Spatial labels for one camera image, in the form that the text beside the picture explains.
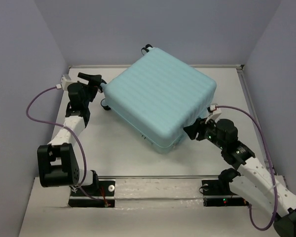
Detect light blue suitcase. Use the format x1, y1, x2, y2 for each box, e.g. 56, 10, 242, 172
101, 44, 217, 154

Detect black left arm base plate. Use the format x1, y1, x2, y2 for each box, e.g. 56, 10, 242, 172
68, 179, 115, 208

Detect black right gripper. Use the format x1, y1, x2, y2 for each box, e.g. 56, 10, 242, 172
182, 115, 225, 150

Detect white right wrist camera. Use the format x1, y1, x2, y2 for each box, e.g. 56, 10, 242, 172
205, 104, 222, 123

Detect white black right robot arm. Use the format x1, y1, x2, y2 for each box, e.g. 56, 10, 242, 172
184, 118, 296, 237

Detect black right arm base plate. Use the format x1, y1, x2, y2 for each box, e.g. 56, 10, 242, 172
199, 179, 249, 207

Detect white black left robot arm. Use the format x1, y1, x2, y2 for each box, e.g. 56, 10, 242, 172
37, 73, 104, 195

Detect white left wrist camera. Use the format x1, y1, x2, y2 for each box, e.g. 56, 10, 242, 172
60, 74, 74, 91

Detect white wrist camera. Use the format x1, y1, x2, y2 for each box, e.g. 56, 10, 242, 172
60, 74, 74, 91
205, 104, 222, 123

